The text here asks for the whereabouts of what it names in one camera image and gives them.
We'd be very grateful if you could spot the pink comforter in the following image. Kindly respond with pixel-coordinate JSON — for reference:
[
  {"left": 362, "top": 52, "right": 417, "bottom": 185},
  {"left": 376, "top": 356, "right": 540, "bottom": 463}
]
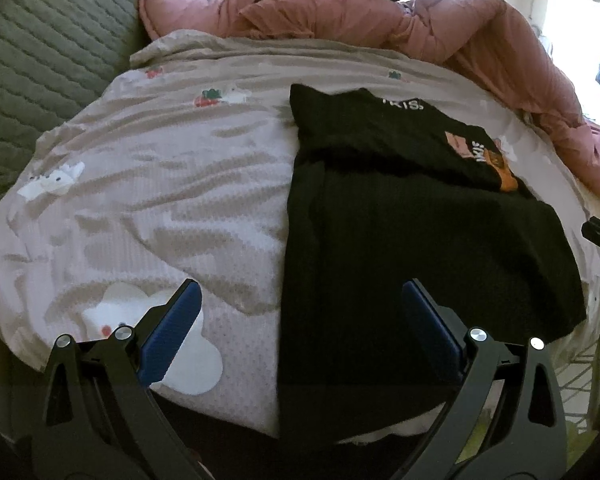
[{"left": 220, "top": 0, "right": 600, "bottom": 196}]

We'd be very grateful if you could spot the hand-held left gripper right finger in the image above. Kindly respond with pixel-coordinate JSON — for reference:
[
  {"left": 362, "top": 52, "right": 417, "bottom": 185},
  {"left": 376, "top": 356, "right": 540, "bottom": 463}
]
[{"left": 392, "top": 279, "right": 569, "bottom": 480}]

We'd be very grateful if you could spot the green quilted cushion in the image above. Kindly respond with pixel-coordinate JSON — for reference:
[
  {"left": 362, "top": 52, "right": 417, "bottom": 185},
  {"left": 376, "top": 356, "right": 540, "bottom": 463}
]
[{"left": 0, "top": 0, "right": 246, "bottom": 221}]

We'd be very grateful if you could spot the printed lilac bedsheet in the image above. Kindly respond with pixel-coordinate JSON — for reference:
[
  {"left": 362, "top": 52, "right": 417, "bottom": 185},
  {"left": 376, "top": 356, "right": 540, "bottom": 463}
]
[{"left": 0, "top": 30, "right": 600, "bottom": 441}]

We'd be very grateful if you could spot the black sweater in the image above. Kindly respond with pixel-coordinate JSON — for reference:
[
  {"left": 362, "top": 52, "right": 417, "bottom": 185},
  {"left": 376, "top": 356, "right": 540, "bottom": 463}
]
[{"left": 276, "top": 83, "right": 587, "bottom": 448}]

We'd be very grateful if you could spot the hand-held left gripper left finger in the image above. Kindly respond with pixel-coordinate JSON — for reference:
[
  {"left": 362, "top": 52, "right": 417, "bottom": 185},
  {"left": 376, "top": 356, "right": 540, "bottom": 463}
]
[{"left": 31, "top": 279, "right": 216, "bottom": 480}]

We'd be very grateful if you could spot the pink ruffled pillow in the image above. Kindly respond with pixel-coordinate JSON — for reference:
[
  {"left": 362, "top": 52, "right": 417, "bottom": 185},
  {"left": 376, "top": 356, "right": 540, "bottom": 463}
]
[{"left": 137, "top": 0, "right": 251, "bottom": 41}]

